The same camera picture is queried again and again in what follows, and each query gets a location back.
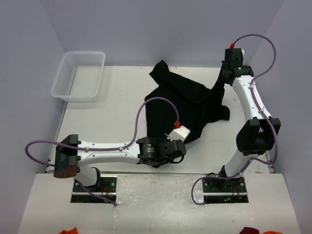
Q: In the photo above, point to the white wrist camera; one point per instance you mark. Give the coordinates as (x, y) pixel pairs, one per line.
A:
(243, 52)
(180, 133)

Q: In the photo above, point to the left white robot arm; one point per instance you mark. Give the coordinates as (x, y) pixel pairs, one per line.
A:
(73, 158)

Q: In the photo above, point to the black t shirt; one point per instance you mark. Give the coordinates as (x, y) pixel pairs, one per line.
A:
(177, 97)

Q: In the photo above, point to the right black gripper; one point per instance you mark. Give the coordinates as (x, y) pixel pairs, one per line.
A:
(223, 78)

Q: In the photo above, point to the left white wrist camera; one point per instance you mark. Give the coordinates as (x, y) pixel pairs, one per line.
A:
(180, 133)

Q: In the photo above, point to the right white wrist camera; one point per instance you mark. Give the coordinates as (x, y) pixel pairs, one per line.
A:
(243, 52)

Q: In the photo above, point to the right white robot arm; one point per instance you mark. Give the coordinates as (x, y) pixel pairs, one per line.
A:
(258, 134)

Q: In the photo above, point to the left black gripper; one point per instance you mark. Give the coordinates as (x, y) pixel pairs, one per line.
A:
(165, 140)

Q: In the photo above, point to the white plastic basket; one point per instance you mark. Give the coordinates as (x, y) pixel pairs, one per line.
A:
(79, 76)

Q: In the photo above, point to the orange cloth bottom left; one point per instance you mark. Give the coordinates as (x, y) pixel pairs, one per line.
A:
(71, 231)

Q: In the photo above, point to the orange cloth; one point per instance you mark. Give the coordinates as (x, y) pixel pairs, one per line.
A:
(272, 232)
(71, 231)

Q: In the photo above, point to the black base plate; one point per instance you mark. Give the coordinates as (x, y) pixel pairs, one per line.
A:
(219, 191)
(106, 188)

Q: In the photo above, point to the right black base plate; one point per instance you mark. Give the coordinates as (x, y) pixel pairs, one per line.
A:
(219, 191)

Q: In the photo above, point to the dark red cloth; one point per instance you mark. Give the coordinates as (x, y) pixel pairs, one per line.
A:
(249, 230)

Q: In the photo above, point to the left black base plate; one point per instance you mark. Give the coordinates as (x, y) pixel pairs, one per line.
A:
(106, 188)

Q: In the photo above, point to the orange cloth bottom right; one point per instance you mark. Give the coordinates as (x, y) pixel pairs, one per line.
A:
(272, 232)

